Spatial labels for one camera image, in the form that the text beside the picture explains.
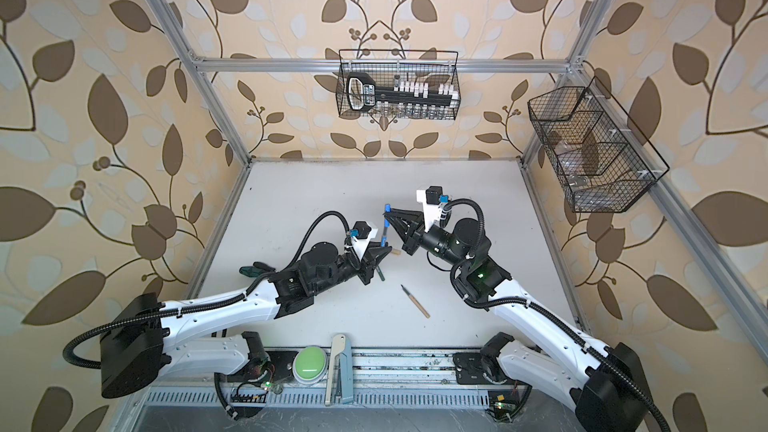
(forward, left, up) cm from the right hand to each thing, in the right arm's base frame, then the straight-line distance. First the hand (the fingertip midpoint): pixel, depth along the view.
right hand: (388, 217), depth 66 cm
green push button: (-23, +21, -30) cm, 43 cm away
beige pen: (-8, -7, -33) cm, 34 cm away
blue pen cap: (0, +1, -2) cm, 2 cm away
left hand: (-2, 0, -9) cm, 10 cm away
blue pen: (-2, +1, -6) cm, 6 cm away
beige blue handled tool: (-20, +13, -29) cm, 37 cm away
